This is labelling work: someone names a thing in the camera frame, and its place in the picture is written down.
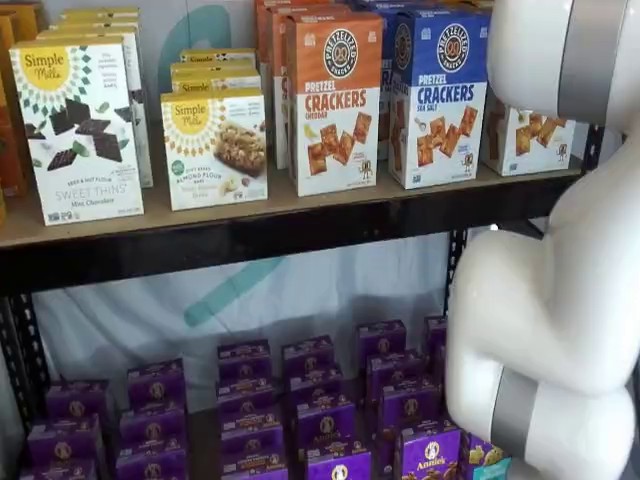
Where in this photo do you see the wooden shelf board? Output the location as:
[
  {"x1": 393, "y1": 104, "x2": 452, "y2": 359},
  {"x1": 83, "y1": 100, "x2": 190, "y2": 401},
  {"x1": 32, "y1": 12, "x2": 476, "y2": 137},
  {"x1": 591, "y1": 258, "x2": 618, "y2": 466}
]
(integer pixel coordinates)
[{"x1": 0, "y1": 154, "x2": 587, "y2": 250}]

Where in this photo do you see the black metal shelf rack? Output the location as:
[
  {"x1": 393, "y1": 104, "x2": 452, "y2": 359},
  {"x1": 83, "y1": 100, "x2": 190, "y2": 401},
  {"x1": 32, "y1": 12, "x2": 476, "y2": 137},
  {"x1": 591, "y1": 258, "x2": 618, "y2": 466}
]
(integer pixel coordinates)
[{"x1": 0, "y1": 124, "x2": 607, "y2": 480}]

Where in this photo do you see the orange pretzel crackers box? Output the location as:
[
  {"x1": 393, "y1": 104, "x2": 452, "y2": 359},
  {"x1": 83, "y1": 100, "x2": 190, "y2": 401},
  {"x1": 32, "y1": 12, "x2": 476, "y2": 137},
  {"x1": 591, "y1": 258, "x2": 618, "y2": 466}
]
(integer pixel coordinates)
[
  {"x1": 284, "y1": 10, "x2": 386, "y2": 198},
  {"x1": 253, "y1": 0, "x2": 347, "y2": 77},
  {"x1": 271, "y1": 3, "x2": 354, "y2": 171}
]

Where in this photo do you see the Simple Mills almond bars box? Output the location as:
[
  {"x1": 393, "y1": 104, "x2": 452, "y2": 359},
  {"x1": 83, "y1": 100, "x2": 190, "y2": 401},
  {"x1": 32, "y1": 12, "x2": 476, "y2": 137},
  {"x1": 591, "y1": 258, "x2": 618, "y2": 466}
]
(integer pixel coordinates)
[
  {"x1": 159, "y1": 88, "x2": 269, "y2": 212},
  {"x1": 179, "y1": 47, "x2": 258, "y2": 67},
  {"x1": 169, "y1": 61, "x2": 263, "y2": 94}
]

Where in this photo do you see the blue pretzel crackers box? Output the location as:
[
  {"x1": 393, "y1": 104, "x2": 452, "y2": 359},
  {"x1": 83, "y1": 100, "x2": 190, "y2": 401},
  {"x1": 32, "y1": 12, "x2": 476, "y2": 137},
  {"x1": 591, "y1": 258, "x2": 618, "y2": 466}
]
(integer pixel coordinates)
[
  {"x1": 375, "y1": 9, "x2": 400, "y2": 162},
  {"x1": 387, "y1": 7, "x2": 491, "y2": 191},
  {"x1": 351, "y1": 0, "x2": 495, "y2": 15}
]

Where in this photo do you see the purple Annie's box orange band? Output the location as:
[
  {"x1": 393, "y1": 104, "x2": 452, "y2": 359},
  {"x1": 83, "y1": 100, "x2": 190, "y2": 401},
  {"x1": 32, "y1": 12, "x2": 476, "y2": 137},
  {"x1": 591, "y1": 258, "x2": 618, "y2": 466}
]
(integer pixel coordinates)
[{"x1": 304, "y1": 448, "x2": 374, "y2": 480}]

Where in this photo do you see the yellow and white pretzel crackers box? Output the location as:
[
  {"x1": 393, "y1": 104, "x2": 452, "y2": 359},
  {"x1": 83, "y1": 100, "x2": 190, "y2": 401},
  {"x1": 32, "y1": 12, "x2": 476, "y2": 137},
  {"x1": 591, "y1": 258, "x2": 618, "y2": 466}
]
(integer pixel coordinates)
[{"x1": 481, "y1": 92, "x2": 585, "y2": 177}]

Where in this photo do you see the Simple Mills sweet thins box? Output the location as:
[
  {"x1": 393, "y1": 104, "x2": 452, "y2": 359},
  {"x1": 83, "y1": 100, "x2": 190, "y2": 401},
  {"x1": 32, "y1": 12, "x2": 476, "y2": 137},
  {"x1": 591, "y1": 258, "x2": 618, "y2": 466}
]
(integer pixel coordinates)
[
  {"x1": 34, "y1": 27, "x2": 154, "y2": 190},
  {"x1": 48, "y1": 18, "x2": 142, "y2": 35},
  {"x1": 8, "y1": 35, "x2": 147, "y2": 227},
  {"x1": 59, "y1": 6, "x2": 141, "y2": 24}
]

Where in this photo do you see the purple Annie's box teal band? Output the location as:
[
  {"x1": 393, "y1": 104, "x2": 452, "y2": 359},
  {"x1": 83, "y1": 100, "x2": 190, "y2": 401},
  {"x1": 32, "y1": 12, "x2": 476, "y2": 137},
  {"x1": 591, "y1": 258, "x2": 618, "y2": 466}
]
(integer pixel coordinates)
[{"x1": 459, "y1": 432, "x2": 514, "y2": 480}]

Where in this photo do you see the dark orange snack box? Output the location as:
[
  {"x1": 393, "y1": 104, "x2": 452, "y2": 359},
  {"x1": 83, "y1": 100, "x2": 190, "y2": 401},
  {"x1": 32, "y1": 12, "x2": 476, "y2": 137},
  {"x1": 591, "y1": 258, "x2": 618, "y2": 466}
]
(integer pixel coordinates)
[{"x1": 0, "y1": 14, "x2": 31, "y2": 199}]

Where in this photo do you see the yellow snack box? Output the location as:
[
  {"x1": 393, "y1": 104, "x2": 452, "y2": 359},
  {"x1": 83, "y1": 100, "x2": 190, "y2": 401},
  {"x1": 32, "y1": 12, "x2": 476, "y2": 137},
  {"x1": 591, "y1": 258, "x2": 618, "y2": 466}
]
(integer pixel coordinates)
[{"x1": 0, "y1": 0, "x2": 46, "y2": 44}]

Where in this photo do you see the white backdrop sheet teal logo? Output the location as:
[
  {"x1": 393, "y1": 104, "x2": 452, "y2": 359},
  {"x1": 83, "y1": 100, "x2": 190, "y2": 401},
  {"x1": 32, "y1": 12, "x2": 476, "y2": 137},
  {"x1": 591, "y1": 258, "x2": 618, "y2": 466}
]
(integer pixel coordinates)
[{"x1": 29, "y1": 0, "x2": 609, "y2": 431}]

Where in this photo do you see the purple Annie's boxes group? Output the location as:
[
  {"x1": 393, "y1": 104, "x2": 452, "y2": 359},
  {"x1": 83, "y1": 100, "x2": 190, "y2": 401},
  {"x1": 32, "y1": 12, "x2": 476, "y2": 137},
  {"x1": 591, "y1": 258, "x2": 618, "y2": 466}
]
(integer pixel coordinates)
[{"x1": 97, "y1": 349, "x2": 451, "y2": 480}]

